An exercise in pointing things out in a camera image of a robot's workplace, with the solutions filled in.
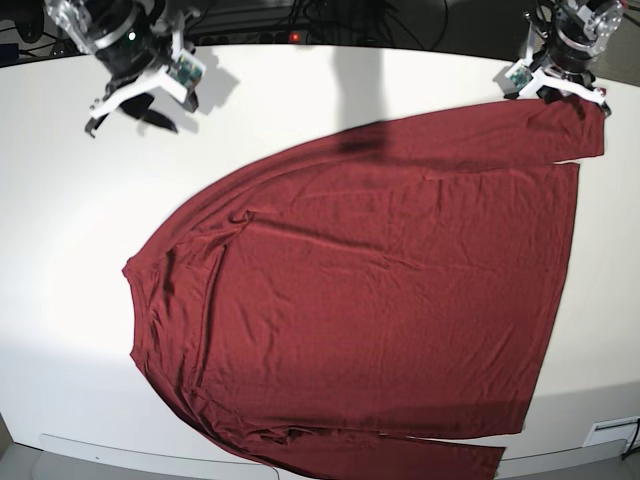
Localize dark red long-sleeve T-shirt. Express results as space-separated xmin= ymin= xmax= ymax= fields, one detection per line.
xmin=123 ymin=97 xmax=605 ymax=479

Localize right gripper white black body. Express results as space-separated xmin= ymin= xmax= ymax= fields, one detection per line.
xmin=85 ymin=14 xmax=199 ymax=137

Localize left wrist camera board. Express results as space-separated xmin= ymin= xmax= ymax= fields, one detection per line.
xmin=504 ymin=60 xmax=532 ymax=95

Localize white label plate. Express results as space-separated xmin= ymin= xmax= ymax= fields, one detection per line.
xmin=583 ymin=416 xmax=639 ymax=448

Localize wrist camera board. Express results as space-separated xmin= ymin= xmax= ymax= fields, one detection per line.
xmin=168 ymin=50 xmax=206 ymax=92
xmin=504 ymin=60 xmax=532 ymax=95

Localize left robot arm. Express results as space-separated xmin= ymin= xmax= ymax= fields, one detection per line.
xmin=495 ymin=1 xmax=625 ymax=116

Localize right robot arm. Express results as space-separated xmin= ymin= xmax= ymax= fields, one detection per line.
xmin=44 ymin=0 xmax=206 ymax=136

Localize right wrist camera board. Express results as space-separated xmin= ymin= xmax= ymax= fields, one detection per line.
xmin=168 ymin=50 xmax=206 ymax=92

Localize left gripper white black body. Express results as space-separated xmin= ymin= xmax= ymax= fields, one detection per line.
xmin=493 ymin=29 xmax=611 ymax=116

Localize black power strip red switch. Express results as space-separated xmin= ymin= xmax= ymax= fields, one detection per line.
xmin=193 ymin=29 xmax=304 ymax=46

